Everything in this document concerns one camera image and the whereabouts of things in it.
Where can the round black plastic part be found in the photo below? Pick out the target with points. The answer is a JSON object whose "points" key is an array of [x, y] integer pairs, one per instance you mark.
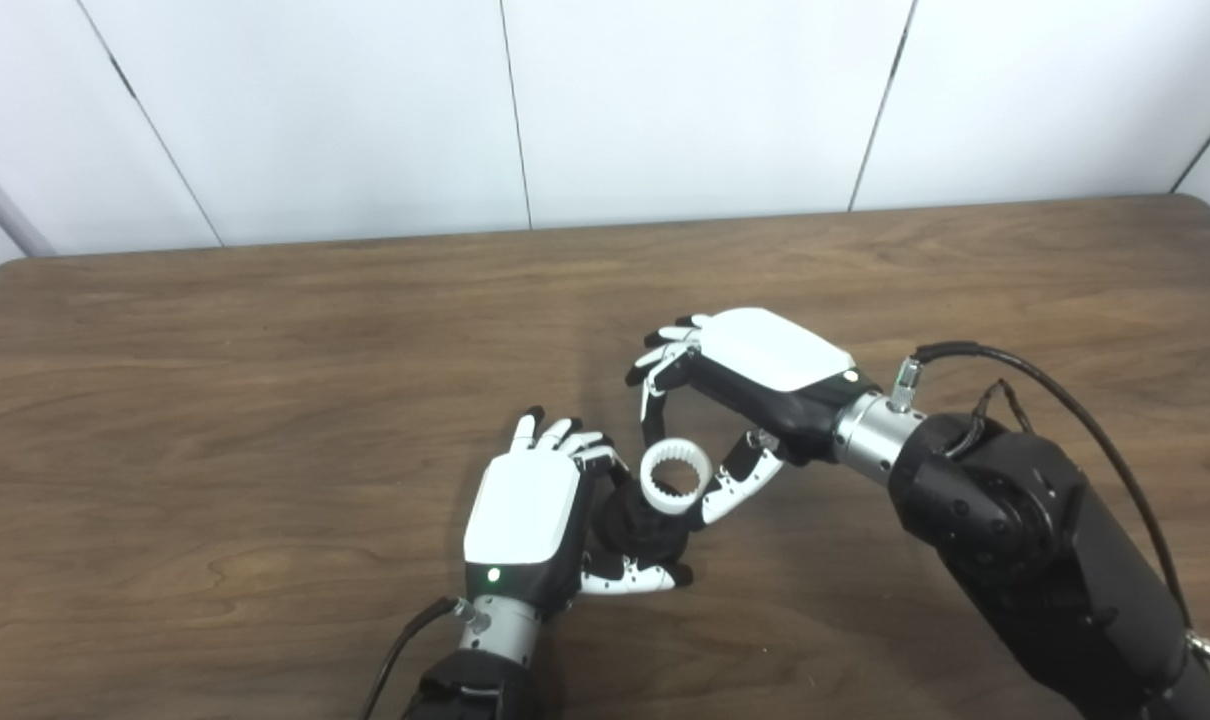
{"points": [[640, 535]]}

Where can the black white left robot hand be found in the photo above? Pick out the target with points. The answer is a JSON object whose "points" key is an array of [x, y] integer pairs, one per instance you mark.
{"points": [[520, 510]]}

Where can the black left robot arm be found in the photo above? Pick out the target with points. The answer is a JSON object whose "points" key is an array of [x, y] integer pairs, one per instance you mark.
{"points": [[485, 680]]}

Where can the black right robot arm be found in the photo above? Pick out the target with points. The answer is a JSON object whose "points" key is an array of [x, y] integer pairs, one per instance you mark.
{"points": [[1045, 560]]}

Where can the grey wall corner post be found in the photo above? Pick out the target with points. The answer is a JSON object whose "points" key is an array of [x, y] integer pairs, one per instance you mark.
{"points": [[5, 210]]}

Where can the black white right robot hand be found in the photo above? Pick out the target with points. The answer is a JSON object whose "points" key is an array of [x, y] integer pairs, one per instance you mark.
{"points": [[765, 355]]}

